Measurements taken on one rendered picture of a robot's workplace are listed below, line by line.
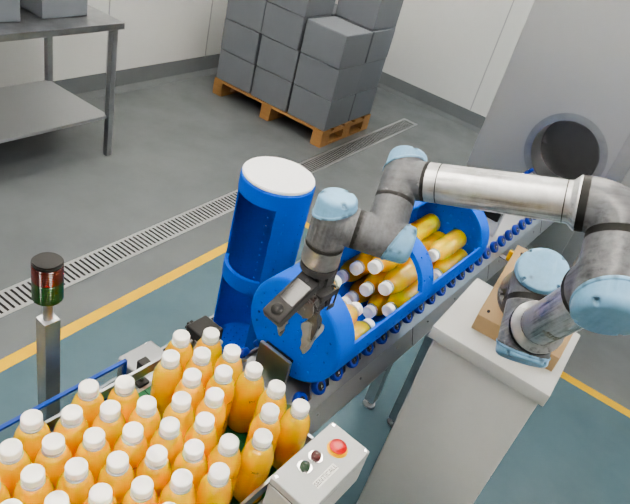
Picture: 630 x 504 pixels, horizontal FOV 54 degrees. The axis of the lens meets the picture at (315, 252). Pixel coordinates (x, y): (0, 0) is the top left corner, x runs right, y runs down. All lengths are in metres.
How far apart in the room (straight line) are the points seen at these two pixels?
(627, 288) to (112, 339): 2.39
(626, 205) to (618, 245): 0.07
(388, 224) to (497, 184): 0.20
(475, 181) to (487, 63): 5.49
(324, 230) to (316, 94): 4.01
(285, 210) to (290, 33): 3.05
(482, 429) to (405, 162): 0.84
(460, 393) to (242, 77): 4.23
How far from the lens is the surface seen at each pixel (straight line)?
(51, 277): 1.36
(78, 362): 2.90
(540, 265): 1.45
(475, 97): 6.67
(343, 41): 4.87
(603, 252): 1.04
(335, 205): 1.08
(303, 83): 5.12
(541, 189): 1.10
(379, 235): 1.10
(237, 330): 2.87
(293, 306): 1.16
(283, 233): 2.28
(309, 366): 1.53
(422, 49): 6.83
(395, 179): 1.14
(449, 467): 1.86
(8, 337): 3.03
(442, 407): 1.74
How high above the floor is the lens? 2.09
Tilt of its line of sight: 33 degrees down
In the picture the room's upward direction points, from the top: 16 degrees clockwise
